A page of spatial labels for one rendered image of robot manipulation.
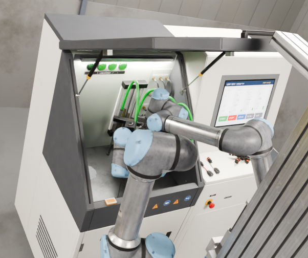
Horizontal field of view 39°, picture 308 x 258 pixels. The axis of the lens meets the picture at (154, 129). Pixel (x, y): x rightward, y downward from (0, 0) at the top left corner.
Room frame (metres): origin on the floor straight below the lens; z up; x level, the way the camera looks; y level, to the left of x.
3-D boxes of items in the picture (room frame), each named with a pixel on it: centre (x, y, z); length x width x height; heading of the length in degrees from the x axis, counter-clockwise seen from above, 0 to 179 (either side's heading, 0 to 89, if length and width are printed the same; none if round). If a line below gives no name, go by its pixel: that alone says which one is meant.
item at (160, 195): (1.62, -0.09, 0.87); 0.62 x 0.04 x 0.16; 132
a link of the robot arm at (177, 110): (1.69, -0.06, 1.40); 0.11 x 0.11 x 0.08; 65
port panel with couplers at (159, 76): (2.15, 0.06, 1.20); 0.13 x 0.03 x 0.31; 132
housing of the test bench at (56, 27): (2.38, 0.11, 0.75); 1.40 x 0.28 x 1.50; 132
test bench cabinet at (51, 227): (1.82, 0.09, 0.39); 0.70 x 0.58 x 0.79; 132
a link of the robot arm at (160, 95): (1.75, 0.02, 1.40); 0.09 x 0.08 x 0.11; 65
